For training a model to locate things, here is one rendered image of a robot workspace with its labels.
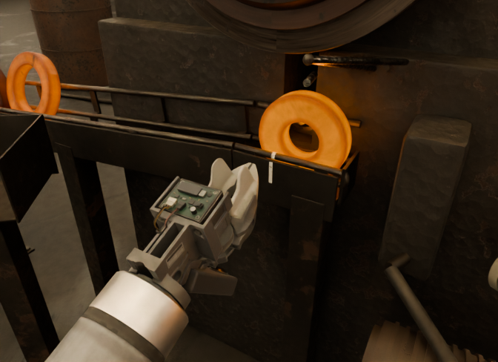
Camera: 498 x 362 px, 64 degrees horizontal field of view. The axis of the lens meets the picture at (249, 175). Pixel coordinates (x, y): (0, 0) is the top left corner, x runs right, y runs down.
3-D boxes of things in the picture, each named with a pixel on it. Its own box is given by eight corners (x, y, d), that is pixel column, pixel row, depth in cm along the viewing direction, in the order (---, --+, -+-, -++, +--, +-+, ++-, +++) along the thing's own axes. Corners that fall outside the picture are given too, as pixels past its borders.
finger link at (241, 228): (265, 198, 50) (230, 254, 45) (267, 205, 51) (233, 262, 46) (233, 188, 52) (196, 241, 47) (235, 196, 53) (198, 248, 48)
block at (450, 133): (390, 232, 73) (418, 107, 61) (436, 246, 70) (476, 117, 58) (374, 268, 65) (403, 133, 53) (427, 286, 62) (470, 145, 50)
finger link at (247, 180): (268, 144, 50) (232, 197, 45) (274, 176, 54) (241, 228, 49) (247, 139, 51) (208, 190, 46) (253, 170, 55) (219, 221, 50)
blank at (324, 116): (269, 80, 67) (260, 85, 64) (361, 100, 61) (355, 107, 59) (263, 161, 75) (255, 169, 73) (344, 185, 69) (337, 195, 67)
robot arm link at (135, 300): (176, 370, 40) (107, 330, 44) (202, 327, 43) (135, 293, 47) (146, 334, 34) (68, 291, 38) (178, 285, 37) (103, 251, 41)
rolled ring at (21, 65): (-1, 63, 107) (12, 64, 109) (13, 132, 107) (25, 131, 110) (41, 41, 97) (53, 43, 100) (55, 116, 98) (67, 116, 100)
